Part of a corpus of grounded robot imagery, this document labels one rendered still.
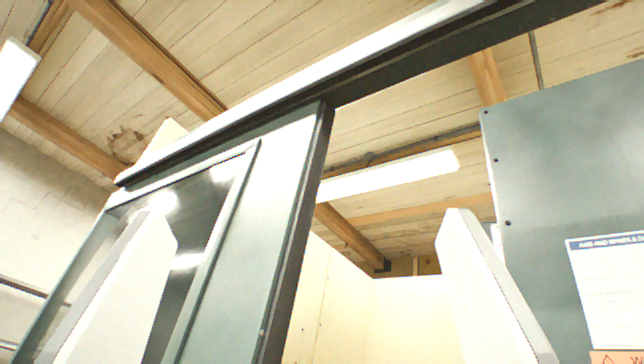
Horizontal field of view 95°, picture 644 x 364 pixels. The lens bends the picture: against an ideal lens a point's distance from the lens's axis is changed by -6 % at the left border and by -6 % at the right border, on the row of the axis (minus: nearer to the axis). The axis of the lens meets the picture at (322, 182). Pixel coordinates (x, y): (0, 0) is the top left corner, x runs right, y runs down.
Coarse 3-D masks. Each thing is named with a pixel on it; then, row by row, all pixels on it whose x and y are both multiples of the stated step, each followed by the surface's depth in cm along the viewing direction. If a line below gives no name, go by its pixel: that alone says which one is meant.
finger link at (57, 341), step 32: (160, 224) 11; (128, 256) 9; (160, 256) 11; (96, 288) 8; (128, 288) 9; (160, 288) 11; (64, 320) 7; (96, 320) 7; (128, 320) 9; (64, 352) 7; (96, 352) 7; (128, 352) 9
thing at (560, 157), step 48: (528, 96) 85; (576, 96) 76; (624, 96) 69; (528, 144) 77; (576, 144) 70; (624, 144) 64; (528, 192) 70; (576, 192) 64; (624, 192) 59; (528, 240) 65; (528, 288) 60; (576, 288) 55; (576, 336) 51
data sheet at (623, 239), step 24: (576, 240) 59; (600, 240) 57; (624, 240) 55; (576, 264) 57; (600, 264) 55; (624, 264) 53; (600, 288) 53; (624, 288) 51; (600, 312) 51; (624, 312) 49; (600, 336) 49; (624, 336) 47
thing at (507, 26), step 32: (448, 0) 46; (544, 0) 34; (576, 0) 34; (608, 0) 33; (384, 32) 51; (480, 32) 39; (512, 32) 38; (320, 64) 58; (416, 64) 44; (256, 96) 68; (320, 96) 52; (352, 96) 50
